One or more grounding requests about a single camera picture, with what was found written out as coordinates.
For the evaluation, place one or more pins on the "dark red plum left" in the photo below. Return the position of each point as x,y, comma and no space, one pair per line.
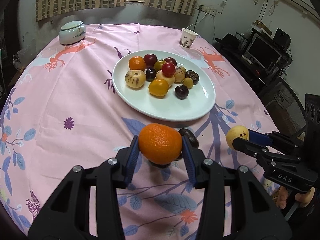
150,60

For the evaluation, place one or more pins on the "white paper cup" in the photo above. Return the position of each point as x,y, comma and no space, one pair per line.
187,38

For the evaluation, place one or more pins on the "wall power socket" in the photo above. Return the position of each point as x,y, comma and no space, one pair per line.
207,9

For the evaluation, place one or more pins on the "orange tangerine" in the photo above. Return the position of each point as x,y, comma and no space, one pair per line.
137,63
160,144

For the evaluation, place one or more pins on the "yellow pear-like fruit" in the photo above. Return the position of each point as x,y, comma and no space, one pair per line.
236,132

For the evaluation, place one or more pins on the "red cherry tomato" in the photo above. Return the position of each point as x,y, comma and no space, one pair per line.
168,69

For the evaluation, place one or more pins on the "computer monitor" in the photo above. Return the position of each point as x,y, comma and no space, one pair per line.
261,52

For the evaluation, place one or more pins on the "dark red plum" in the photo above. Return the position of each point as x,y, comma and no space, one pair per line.
150,60
171,60

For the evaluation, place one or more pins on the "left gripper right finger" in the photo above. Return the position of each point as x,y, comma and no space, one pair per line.
254,214

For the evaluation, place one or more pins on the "dark passion fruit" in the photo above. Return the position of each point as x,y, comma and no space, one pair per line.
189,134
192,75

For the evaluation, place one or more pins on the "orange tangerine on plate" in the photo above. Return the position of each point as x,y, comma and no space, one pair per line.
137,63

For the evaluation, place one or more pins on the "dark red plum right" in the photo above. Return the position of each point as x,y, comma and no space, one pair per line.
171,60

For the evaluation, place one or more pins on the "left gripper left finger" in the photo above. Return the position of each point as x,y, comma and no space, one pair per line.
65,215

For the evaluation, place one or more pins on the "white ceramic lidded jar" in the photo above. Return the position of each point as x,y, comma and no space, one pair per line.
72,32

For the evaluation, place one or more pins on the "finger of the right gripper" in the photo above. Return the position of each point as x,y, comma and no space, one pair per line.
260,153
260,136

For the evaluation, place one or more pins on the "yellow-green round fruit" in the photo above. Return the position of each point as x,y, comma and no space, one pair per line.
158,88

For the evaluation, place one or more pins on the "pink floral tablecloth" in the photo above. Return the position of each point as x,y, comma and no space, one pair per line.
64,111

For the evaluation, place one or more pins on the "small yellow round fruit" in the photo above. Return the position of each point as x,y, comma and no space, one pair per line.
188,82

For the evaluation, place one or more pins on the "right hand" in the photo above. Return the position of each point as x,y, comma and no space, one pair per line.
304,199

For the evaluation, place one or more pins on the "striped pepino melon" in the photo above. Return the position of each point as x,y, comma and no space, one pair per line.
135,78

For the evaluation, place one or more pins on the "white oval plate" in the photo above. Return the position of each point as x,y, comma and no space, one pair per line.
198,103

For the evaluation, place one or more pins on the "striped beige fruit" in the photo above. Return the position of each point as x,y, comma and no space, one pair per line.
179,75

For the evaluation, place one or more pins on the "pale yellow apple-like fruit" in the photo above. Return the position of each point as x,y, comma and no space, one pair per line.
170,80

